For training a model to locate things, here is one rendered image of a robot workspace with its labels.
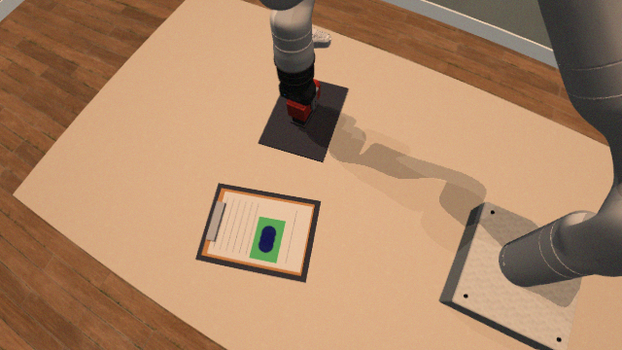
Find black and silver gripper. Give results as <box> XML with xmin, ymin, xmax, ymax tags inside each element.
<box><xmin>273</xmin><ymin>28</ymin><xmax>331</xmax><ymax>111</ymax></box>

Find dark blue ink stamp mark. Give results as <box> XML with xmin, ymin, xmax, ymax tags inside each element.
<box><xmin>259</xmin><ymin>242</ymin><xmax>273</xmax><ymax>253</ymax></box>
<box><xmin>261</xmin><ymin>226</ymin><xmax>276</xmax><ymax>240</ymax></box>
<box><xmin>259</xmin><ymin>236</ymin><xmax>275</xmax><ymax>246</ymax></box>

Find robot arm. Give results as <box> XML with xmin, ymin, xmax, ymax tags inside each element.
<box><xmin>260</xmin><ymin>0</ymin><xmax>622</xmax><ymax>287</ymax></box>

